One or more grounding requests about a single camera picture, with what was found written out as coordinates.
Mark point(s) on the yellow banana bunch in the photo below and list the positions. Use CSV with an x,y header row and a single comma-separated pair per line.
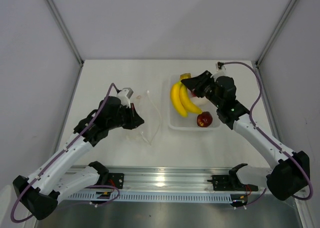
x,y
181,102

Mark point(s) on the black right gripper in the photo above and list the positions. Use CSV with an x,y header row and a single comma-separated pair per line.
x,y
196,83

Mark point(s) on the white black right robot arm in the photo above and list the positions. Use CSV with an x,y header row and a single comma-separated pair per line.
x,y
288,171

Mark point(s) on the white radish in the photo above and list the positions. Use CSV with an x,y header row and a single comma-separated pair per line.
x,y
199,101

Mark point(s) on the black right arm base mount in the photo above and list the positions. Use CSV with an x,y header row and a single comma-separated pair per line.
x,y
230,182

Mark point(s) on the aluminium corner frame post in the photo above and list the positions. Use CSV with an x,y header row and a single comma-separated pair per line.
x,y
55,13
282,21

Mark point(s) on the aluminium corner frame post right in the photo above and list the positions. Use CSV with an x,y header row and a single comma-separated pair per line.
x,y
282,21

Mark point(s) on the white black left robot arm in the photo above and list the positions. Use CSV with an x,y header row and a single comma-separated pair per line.
x,y
42,191

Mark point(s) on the aluminium corner frame post left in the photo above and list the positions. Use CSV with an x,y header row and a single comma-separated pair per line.
x,y
55,13

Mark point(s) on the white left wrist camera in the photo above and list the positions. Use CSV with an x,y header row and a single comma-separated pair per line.
x,y
125,95

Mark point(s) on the clear polka-dot zip bag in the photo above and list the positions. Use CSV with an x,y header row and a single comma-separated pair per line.
x,y
151,115

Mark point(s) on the white slotted cable duct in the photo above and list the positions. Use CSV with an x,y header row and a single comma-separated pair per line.
x,y
130,196

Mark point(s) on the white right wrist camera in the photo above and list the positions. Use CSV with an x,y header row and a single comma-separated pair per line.
x,y
220,69

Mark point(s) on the aluminium front rail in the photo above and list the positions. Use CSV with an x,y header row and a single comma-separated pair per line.
x,y
167,179

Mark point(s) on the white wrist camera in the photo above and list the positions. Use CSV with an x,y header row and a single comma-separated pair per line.
x,y
125,95
220,69

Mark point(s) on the yellow green bell pepper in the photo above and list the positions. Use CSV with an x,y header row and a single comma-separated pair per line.
x,y
185,76

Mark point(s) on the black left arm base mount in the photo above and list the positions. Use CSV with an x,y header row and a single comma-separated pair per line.
x,y
105,177

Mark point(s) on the dark red apple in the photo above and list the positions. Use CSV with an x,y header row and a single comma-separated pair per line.
x,y
204,119

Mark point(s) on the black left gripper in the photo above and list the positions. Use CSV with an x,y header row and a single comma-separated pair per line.
x,y
135,119

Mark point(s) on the white perforated plastic basket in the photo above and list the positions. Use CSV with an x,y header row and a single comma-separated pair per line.
x,y
177,122

